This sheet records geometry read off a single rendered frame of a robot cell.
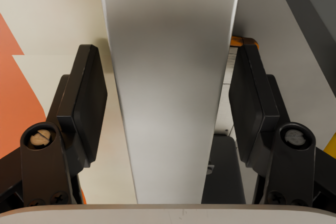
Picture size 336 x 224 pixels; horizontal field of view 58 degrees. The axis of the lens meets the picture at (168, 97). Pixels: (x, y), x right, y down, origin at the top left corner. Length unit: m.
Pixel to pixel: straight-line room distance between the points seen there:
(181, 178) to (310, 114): 1.69
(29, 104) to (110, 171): 0.08
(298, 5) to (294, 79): 1.15
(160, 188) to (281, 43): 1.28
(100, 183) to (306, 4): 0.32
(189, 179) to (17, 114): 0.10
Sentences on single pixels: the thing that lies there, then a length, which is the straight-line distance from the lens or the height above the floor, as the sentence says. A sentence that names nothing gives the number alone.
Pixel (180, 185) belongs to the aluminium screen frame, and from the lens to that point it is 0.17.
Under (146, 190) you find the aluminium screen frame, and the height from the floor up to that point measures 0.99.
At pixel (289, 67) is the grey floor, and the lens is 1.53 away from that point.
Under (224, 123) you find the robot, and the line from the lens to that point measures 1.29.
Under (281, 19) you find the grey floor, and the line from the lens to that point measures 1.34.
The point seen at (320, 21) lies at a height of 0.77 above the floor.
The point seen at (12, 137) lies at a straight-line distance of 0.21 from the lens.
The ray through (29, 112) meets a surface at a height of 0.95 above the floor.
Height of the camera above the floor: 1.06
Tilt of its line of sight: 43 degrees down
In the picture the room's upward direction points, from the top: 180 degrees counter-clockwise
